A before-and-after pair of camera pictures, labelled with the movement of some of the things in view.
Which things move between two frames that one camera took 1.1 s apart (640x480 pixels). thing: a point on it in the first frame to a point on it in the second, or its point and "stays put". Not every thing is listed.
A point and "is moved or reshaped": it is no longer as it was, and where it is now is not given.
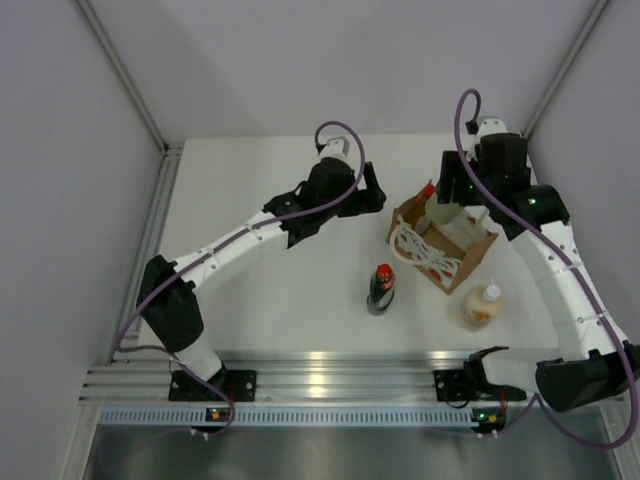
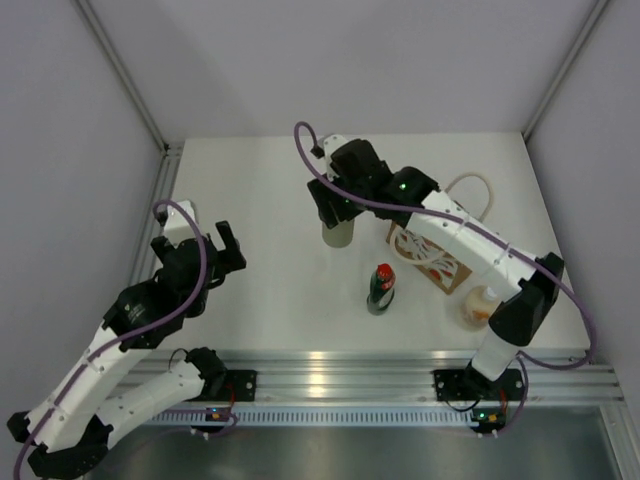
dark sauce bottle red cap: (382, 294) stays put
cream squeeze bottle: (480, 306) stays put
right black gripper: (453, 167) to (322, 201)
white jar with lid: (442, 213) is moved or reshaped
